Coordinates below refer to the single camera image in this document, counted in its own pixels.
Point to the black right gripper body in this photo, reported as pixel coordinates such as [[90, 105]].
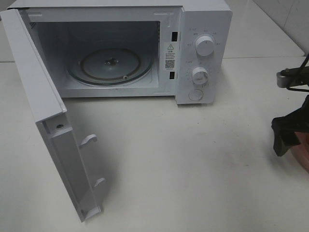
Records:
[[286, 127]]

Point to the pink plastic plate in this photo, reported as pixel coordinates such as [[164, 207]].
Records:
[[300, 149]]

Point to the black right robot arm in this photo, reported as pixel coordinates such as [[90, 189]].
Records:
[[291, 79]]

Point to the round white door button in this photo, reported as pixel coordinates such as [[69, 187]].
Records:
[[195, 95]]

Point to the lower white microwave knob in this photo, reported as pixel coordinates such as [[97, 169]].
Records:
[[200, 76]]

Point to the white microwave knob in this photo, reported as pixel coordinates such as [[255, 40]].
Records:
[[204, 45], [200, 76]]

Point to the upper white microwave knob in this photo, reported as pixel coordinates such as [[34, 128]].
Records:
[[204, 45]]

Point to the white microwave oven body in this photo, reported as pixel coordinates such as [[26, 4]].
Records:
[[68, 28]]

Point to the white warning label sticker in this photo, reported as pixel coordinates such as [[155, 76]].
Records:
[[170, 55]]

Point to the glass microwave turntable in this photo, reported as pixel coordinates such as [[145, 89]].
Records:
[[110, 66]]

